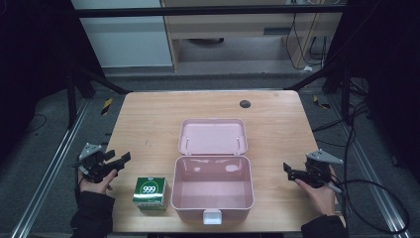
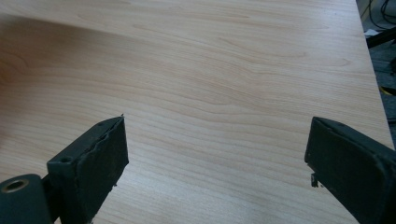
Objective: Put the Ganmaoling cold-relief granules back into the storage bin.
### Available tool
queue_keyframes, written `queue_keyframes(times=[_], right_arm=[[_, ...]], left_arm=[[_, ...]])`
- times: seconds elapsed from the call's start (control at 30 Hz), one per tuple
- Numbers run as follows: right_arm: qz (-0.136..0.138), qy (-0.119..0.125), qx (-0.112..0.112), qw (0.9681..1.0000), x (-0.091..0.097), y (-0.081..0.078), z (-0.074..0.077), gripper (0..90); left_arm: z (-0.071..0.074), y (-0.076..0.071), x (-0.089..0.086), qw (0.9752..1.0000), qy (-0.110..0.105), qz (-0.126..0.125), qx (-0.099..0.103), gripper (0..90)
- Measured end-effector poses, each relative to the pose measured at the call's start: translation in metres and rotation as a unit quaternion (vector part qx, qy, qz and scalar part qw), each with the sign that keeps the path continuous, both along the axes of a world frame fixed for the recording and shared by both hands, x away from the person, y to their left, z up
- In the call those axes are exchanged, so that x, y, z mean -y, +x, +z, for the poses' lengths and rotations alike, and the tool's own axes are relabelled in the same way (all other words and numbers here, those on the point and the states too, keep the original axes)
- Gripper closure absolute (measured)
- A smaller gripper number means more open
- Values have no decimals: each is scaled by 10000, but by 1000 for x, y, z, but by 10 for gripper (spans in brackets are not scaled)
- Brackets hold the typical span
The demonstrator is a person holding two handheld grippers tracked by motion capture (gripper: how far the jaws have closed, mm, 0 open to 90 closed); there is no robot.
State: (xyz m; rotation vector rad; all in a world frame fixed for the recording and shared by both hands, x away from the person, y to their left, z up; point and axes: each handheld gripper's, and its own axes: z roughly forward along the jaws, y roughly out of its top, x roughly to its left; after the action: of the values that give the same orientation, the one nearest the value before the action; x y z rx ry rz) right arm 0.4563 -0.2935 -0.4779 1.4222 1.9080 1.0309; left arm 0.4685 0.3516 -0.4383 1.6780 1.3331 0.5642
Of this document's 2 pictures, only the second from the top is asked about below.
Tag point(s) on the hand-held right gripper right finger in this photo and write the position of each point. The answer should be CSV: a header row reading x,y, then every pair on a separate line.
x,y
351,165

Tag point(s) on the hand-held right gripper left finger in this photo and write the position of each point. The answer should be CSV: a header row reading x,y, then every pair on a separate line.
x,y
90,168

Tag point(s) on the black metal stand bar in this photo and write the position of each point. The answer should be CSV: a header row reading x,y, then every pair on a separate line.
x,y
381,38

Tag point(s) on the white paper scrap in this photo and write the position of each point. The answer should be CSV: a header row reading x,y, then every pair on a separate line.
x,y
371,32

